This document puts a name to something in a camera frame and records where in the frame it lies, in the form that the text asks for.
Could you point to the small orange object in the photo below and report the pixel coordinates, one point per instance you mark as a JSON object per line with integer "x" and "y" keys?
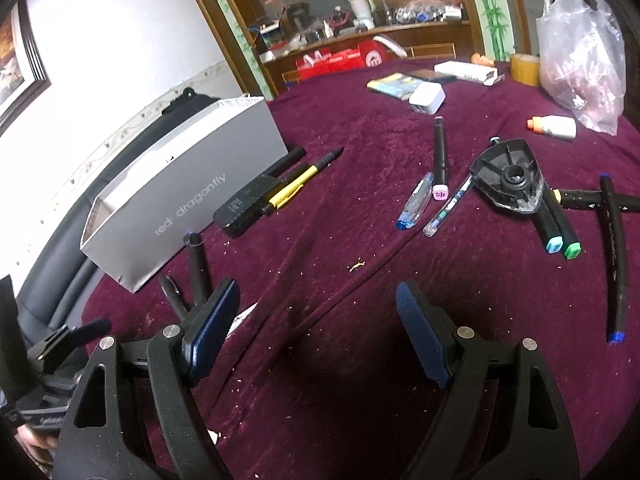
{"x": 482, "y": 59}

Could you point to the slim clear gel pen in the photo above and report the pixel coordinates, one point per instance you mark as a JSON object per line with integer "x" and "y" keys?
{"x": 447, "y": 207}

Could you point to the white paper scrap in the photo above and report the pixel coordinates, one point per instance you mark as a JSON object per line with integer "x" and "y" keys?
{"x": 246, "y": 316}

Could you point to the white cloth bundle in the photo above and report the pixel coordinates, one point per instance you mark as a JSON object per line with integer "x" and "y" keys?
{"x": 580, "y": 60}

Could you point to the small white box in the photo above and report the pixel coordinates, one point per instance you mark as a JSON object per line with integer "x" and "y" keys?
{"x": 427, "y": 98}

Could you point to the dark framed wall picture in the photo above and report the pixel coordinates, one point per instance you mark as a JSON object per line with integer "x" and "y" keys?
{"x": 17, "y": 60}

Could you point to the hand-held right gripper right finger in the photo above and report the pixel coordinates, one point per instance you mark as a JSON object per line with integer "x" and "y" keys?
{"x": 420, "y": 330}

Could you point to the yellow tape roll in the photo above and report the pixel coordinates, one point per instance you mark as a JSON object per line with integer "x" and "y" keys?
{"x": 525, "y": 70}

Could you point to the clear pen blue grip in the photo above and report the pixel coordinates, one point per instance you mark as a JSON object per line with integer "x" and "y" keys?
{"x": 416, "y": 202}

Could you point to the red gift box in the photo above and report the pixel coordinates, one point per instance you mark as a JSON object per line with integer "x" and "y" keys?
{"x": 342, "y": 61}

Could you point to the white carton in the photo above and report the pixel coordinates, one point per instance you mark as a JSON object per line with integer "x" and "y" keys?
{"x": 465, "y": 72}

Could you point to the long black blue-capped marker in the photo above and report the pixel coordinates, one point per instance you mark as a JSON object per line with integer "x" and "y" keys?
{"x": 614, "y": 260}

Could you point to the yellow and blue book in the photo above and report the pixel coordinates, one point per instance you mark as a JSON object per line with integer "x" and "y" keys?
{"x": 392, "y": 87}

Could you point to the grey cardboard box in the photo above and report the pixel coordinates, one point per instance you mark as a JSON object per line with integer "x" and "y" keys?
{"x": 190, "y": 185}

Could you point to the thick black pen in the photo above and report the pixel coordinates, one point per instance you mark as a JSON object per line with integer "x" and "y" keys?
{"x": 292, "y": 159}

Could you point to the black triangular plastic base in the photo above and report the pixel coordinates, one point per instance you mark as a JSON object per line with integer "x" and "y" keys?
{"x": 510, "y": 180}

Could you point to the black leather sofa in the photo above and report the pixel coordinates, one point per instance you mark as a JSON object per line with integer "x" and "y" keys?
{"x": 55, "y": 290}

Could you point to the white tumbler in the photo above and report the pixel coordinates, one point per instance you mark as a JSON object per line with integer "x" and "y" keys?
{"x": 361, "y": 7}

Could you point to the wooden mirrored sideboard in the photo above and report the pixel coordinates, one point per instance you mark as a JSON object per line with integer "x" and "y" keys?
{"x": 450, "y": 35}

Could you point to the black green-capped marker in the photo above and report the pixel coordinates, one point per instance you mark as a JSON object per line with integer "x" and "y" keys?
{"x": 569, "y": 240}

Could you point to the black yellow-capped marker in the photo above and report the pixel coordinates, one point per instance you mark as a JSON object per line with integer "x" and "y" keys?
{"x": 580, "y": 198}

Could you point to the black pink-capped marker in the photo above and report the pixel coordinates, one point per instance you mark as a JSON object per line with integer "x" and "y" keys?
{"x": 440, "y": 160}

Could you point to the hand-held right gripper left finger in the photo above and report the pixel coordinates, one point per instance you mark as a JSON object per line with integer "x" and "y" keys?
{"x": 215, "y": 320}

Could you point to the red box round logo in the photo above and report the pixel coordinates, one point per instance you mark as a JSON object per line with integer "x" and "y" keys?
{"x": 375, "y": 55}

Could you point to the short black marker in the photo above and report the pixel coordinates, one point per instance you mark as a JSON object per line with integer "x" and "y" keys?
{"x": 174, "y": 297}

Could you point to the black cyan-capped marker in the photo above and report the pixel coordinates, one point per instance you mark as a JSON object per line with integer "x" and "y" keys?
{"x": 550, "y": 232}

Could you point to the yellow and black pen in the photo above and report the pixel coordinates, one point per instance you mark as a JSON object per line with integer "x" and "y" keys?
{"x": 295, "y": 182}

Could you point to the wooden chair back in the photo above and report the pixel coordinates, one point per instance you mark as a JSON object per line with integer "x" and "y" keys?
{"x": 432, "y": 51}

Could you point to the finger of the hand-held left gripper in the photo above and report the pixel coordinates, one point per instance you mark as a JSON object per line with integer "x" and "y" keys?
{"x": 92, "y": 331}

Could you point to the black rectangular case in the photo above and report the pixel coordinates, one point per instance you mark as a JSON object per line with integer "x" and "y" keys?
{"x": 245, "y": 205}

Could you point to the white glue bottle orange cap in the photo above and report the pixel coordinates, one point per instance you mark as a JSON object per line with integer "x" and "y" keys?
{"x": 555, "y": 126}

